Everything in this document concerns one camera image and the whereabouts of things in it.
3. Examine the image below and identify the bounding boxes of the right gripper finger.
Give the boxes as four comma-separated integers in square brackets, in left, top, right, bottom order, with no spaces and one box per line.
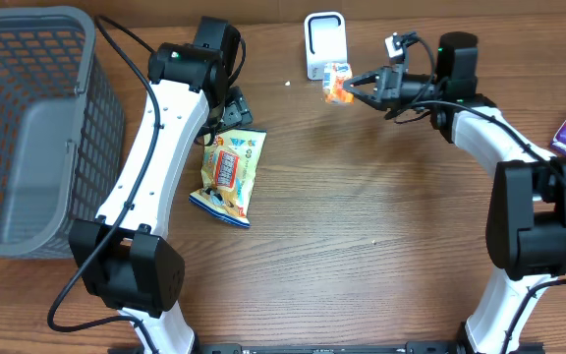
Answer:
[343,68,384,89]
[343,81,386,111]

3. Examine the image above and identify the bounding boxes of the orange small packet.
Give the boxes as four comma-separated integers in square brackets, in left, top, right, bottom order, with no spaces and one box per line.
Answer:
[322,63,354,104]

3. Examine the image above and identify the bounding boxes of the yellow snack chip bag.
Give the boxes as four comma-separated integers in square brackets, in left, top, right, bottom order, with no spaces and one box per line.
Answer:
[189,129,267,228]

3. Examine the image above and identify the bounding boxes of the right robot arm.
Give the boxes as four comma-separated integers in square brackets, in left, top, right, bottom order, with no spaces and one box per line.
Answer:
[342,31,566,353]

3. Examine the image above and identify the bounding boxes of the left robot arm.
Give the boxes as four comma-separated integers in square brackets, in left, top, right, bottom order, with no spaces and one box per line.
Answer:
[47,17,246,353]

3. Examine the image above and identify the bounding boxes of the white barcode scanner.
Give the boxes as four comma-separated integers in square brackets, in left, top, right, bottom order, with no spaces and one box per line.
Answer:
[304,11,348,81]

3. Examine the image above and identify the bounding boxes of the grey plastic mesh basket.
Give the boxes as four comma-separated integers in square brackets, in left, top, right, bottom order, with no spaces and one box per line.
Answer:
[0,6,125,259]

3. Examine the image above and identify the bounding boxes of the right black cable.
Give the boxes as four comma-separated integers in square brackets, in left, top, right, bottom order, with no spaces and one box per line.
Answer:
[385,33,566,354]

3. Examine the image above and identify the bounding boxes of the black cable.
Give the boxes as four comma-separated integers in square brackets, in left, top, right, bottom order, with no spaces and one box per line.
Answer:
[385,33,566,354]
[46,14,248,354]

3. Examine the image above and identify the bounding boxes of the left black cable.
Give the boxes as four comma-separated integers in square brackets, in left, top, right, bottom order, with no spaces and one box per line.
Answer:
[46,14,248,354]

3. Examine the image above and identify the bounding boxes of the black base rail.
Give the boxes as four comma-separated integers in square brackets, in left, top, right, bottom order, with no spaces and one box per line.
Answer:
[108,341,545,354]

